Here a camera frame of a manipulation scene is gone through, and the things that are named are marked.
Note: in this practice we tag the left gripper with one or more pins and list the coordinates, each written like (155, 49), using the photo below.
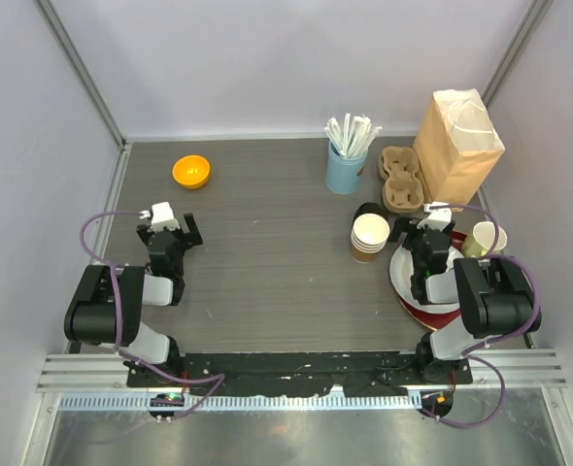
(192, 238)

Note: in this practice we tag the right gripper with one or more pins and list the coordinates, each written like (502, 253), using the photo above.
(400, 225)

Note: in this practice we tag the black lid stack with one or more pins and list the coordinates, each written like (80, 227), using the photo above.
(370, 208)

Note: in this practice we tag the stack of paper cups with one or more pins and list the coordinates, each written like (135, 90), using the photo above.
(369, 235)

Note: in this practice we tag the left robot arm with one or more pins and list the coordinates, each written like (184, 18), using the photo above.
(106, 308)

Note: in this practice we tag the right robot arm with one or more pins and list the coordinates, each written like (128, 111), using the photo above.
(470, 300)

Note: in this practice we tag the cardboard cup carrier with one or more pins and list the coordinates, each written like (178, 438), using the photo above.
(402, 192)

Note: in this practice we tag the white paper plate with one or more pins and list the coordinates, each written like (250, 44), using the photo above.
(440, 290)

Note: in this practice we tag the yellow-green mug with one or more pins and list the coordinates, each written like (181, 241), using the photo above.
(479, 241)

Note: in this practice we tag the orange bowl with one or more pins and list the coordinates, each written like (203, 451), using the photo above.
(192, 171)

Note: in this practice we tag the brown paper bag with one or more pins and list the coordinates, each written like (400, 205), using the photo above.
(457, 146)

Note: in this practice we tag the red round tray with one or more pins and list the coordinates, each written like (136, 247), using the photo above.
(429, 318)

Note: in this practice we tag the blue straw holder cup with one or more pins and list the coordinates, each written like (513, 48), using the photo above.
(343, 175)

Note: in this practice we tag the white wrapped straws bundle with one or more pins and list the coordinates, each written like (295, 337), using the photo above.
(353, 137)

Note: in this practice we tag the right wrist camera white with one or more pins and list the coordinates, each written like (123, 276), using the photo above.
(438, 216)

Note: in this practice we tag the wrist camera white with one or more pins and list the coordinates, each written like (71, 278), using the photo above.
(438, 216)
(161, 217)

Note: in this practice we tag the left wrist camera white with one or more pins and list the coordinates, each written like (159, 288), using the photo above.
(161, 217)

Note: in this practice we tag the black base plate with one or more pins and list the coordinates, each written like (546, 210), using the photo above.
(308, 374)

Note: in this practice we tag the aluminium front rail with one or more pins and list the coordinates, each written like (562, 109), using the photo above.
(104, 382)

